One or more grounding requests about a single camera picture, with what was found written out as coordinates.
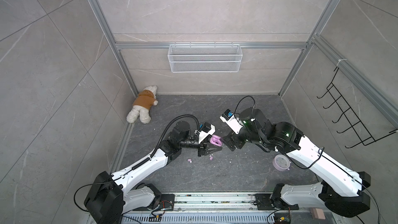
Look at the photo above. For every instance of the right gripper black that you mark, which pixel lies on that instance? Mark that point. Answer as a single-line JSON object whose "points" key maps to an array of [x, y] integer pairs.
{"points": [[232, 136]]}

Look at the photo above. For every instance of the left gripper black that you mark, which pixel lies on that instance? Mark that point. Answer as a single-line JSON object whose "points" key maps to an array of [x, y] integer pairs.
{"points": [[204, 150]]}

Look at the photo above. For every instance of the purple earbud charging case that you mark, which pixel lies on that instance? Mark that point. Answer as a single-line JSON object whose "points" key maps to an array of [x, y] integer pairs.
{"points": [[216, 140]]}

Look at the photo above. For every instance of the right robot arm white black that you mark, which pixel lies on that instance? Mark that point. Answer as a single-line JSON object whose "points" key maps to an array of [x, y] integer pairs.
{"points": [[341, 190]]}

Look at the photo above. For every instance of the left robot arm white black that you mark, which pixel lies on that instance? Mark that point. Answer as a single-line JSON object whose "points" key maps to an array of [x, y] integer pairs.
{"points": [[112, 195]]}

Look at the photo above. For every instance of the teddy bear with brown hoodie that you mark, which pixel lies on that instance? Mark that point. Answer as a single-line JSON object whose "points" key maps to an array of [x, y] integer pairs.
{"points": [[142, 105]]}

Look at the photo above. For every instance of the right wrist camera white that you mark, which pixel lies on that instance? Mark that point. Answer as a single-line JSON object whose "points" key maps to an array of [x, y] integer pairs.
{"points": [[229, 118]]}

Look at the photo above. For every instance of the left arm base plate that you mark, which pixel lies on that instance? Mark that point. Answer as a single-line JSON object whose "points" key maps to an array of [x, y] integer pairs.
{"points": [[163, 201]]}

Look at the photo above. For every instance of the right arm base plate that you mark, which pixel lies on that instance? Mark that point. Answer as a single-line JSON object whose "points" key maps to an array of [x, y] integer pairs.
{"points": [[269, 202]]}

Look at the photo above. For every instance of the white wire mesh basket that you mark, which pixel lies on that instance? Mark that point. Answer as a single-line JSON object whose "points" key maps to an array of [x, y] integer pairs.
{"points": [[202, 58]]}

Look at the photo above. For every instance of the black wire hook rack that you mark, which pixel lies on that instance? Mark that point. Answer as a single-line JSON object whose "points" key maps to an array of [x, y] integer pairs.
{"points": [[347, 112]]}

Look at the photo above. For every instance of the pink box on rail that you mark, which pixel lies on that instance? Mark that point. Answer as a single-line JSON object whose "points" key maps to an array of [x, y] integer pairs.
{"points": [[317, 213]]}

